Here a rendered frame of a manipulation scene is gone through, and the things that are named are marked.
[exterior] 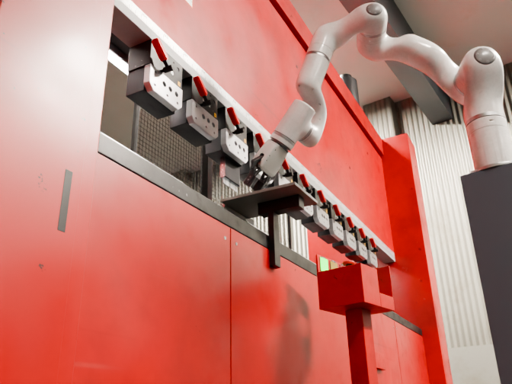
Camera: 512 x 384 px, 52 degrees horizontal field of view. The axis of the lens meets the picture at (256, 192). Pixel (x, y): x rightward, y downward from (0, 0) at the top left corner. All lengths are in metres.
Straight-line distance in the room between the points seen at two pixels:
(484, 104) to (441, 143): 3.73
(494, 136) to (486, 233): 0.31
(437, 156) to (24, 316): 4.97
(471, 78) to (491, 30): 3.46
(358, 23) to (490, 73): 0.46
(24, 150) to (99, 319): 0.35
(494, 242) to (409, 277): 2.18
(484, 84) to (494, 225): 0.46
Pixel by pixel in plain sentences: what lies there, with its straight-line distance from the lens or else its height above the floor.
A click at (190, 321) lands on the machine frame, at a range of 1.23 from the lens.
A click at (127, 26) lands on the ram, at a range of 1.56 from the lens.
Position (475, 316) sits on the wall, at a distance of 5.00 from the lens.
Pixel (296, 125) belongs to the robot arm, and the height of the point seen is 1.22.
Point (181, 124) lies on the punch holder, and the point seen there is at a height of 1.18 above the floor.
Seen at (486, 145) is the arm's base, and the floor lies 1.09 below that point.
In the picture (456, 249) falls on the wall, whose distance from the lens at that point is 5.14.
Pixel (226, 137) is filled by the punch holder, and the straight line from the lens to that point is 1.78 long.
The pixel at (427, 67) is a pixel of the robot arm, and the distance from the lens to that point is 1.91.
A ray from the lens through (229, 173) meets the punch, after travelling 1.82.
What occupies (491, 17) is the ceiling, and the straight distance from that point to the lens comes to 5.13.
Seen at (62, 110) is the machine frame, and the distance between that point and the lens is 0.90.
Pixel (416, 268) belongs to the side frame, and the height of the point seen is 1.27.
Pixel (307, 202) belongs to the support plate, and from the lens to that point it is 1.72.
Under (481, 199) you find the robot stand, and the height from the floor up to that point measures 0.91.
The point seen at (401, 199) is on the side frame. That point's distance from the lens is 3.92.
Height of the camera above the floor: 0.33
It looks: 24 degrees up
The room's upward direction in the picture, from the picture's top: 1 degrees counter-clockwise
